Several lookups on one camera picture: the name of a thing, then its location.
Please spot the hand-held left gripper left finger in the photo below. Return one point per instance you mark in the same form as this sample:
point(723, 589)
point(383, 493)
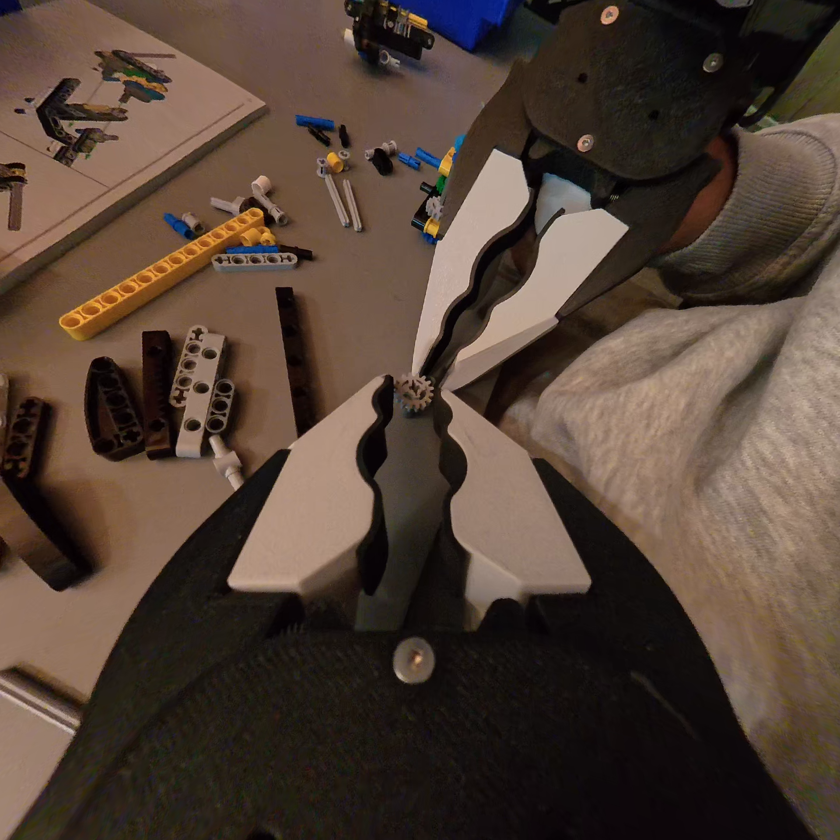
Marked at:
point(308, 518)

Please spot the yellow lego bush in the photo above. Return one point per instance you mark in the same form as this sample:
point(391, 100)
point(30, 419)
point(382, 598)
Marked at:
point(336, 162)
point(259, 237)

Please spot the small blue lego pin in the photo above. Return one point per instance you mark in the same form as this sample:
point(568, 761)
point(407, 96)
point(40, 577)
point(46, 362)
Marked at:
point(428, 157)
point(408, 159)

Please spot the grey lego axle with connector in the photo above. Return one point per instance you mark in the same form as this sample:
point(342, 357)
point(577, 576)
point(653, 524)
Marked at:
point(336, 197)

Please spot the thick light grey lego beam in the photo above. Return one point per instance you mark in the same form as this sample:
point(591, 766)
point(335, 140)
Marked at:
point(208, 394)

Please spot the open lego instruction booklet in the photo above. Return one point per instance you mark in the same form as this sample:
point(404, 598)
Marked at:
point(98, 131)

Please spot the long yellow lego beam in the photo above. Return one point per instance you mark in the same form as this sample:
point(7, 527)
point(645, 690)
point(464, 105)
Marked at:
point(157, 272)

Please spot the black lego gear rack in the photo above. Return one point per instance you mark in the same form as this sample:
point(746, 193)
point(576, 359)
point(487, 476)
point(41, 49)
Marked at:
point(157, 394)

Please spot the black and blue lego assembly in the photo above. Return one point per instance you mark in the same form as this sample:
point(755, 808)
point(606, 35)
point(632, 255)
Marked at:
point(387, 33)

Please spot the grey lego axle connector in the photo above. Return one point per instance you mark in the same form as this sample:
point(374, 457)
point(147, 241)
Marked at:
point(224, 459)

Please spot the long black lego beam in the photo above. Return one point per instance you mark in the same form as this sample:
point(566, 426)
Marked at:
point(295, 361)

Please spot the light grey lego pin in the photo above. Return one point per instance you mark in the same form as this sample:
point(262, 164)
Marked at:
point(387, 148)

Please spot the light grey lego axle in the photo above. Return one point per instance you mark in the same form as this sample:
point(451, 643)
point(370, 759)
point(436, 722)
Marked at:
point(353, 207)

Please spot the blue and grey lego connector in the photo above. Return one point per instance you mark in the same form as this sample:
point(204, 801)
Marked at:
point(184, 224)

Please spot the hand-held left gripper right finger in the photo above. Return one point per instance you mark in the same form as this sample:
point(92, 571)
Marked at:
point(518, 518)

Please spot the blue plastic bin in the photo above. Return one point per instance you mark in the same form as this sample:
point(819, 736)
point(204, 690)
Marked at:
point(466, 19)

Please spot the black curved lego liftarm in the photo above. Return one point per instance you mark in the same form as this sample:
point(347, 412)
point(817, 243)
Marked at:
point(113, 407)

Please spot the grey lego gear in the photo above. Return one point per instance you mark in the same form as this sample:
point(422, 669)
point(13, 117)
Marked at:
point(413, 392)

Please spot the person's right hand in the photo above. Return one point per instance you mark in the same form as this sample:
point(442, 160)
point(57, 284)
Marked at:
point(712, 197)

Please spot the thin light grey lego liftarm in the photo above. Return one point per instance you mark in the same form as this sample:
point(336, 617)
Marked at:
point(256, 262)
point(189, 364)

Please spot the person's right forearm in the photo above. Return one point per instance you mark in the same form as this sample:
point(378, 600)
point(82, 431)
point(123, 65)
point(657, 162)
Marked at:
point(787, 210)

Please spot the lego gear assembly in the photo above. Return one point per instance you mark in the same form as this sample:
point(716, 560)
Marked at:
point(433, 210)

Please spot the black lego connector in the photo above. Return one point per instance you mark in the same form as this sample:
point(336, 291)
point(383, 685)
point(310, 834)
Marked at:
point(382, 163)

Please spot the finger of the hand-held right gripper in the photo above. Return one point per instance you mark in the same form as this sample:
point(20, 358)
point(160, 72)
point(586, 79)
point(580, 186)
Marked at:
point(558, 269)
point(472, 229)

